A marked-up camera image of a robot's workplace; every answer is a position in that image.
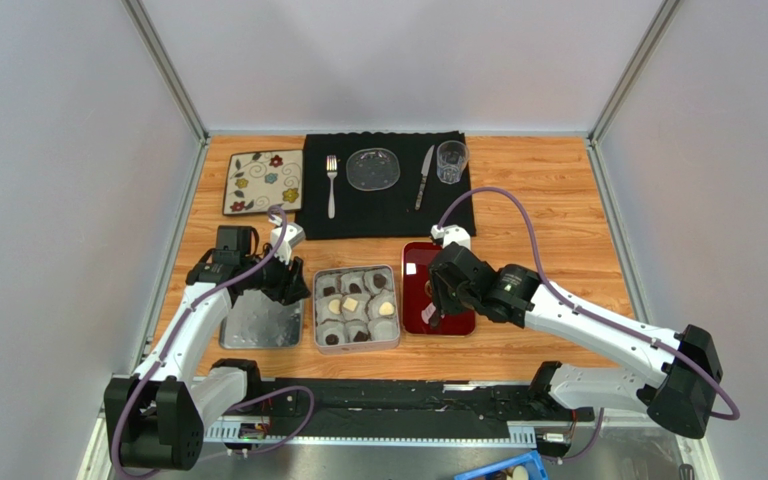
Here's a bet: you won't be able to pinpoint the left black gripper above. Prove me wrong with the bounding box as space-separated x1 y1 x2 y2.
240 243 311 306

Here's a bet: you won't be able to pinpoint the white shell chocolate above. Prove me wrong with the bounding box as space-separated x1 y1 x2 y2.
377 301 396 317
327 298 342 315

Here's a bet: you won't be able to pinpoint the white square chocolate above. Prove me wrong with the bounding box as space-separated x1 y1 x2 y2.
342 297 358 312

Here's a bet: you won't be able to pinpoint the dark textured chocolate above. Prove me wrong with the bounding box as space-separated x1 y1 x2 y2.
372 273 388 289

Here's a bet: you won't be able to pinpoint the silver chocolate tin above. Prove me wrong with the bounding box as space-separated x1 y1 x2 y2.
313 265 401 355

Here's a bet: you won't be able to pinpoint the dark striped square chocolate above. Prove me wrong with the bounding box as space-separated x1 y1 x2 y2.
353 331 370 343

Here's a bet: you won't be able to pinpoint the pink metal tongs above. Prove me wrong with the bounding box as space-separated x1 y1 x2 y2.
420 303 438 325

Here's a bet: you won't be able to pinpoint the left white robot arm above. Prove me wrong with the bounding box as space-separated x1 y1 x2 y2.
104 219 310 479

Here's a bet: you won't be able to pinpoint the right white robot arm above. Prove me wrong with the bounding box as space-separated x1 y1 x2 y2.
428 244 722 439

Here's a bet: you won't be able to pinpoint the red lacquer tray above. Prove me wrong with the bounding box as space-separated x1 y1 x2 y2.
401 241 476 337

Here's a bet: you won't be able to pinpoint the silver tin lid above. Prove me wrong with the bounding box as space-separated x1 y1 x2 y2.
219 291 305 350

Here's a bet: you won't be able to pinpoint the floral square plate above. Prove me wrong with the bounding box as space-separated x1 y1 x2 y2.
222 150 303 216

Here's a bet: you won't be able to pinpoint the black cloth placemat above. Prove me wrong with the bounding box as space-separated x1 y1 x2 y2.
295 131 471 240

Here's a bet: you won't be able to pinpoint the silver table knife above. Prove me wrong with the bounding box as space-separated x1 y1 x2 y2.
414 145 436 211

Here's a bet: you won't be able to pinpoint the clear drinking glass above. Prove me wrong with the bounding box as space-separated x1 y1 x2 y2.
436 140 469 185

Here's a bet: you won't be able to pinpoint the silver fork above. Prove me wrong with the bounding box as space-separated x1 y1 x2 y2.
326 155 338 219

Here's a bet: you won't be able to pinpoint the clear glass plate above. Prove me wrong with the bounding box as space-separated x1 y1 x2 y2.
346 148 401 192

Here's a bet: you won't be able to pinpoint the blue plastic crate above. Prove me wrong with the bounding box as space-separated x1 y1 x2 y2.
454 451 549 480

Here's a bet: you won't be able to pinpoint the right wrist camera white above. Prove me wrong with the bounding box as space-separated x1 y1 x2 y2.
430 225 471 250

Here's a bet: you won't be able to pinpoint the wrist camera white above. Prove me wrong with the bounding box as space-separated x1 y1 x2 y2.
430 225 471 250
269 219 306 265

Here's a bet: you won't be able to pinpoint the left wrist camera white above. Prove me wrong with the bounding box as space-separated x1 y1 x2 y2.
269 219 306 265

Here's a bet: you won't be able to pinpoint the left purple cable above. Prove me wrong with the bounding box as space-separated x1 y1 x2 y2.
110 204 317 477

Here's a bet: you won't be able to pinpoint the purple cable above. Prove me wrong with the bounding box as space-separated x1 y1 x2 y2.
110 204 317 477
437 186 741 465

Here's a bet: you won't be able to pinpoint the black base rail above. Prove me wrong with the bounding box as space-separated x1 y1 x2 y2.
238 378 594 441

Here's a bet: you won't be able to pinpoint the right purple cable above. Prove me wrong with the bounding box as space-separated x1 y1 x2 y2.
437 186 741 465

